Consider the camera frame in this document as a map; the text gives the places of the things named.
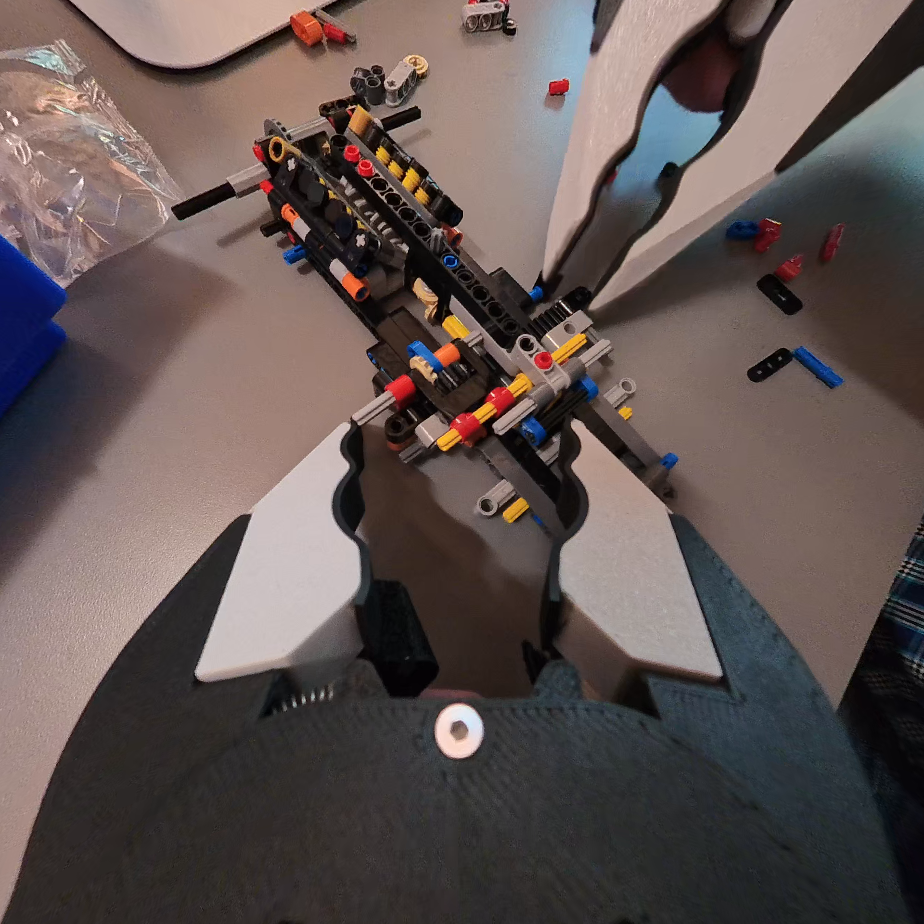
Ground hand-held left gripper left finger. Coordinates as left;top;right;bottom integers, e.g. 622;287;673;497
193;421;374;685

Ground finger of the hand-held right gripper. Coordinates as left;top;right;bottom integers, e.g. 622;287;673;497
541;0;729;290
585;0;919;311

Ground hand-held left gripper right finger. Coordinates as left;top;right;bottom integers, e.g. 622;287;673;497
540;419;726;700

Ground lego car chassis assembly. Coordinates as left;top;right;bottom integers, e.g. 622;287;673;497
170;100;681;537

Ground blue lego axle pin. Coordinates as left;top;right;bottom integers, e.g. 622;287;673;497
792;346;845;389

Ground person's right hand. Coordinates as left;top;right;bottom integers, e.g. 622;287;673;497
663;35;746;114

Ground blue plastic storage bin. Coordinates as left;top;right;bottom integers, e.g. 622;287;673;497
0;233;68;421

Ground white book stand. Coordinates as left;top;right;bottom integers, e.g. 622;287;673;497
67;0;342;71

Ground clear plastic bag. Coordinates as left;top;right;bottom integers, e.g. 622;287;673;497
0;39;186;288

